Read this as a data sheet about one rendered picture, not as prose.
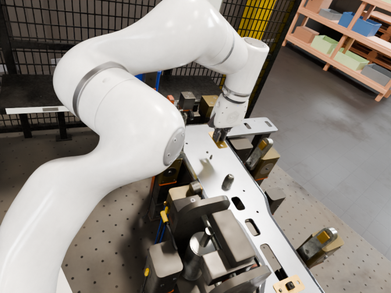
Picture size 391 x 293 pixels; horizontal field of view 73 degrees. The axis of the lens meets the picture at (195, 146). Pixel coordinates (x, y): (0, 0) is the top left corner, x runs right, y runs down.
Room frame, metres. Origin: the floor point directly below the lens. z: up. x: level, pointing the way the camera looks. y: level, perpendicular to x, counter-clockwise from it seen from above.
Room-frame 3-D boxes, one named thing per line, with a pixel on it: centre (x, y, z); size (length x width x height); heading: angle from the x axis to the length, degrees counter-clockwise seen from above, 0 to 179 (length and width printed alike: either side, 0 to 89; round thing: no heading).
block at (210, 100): (1.02, -0.01, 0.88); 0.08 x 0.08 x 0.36; 35
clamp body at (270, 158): (0.80, -0.28, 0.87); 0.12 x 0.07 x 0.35; 125
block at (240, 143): (0.90, -0.19, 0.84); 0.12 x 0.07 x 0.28; 125
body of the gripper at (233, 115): (0.72, -0.07, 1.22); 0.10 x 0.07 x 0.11; 125
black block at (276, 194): (0.66, -0.33, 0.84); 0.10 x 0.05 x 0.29; 125
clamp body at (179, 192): (0.46, 0.00, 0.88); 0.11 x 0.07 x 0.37; 125
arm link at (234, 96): (0.72, -0.06, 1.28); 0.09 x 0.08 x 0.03; 125
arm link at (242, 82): (0.72, -0.06, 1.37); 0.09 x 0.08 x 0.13; 66
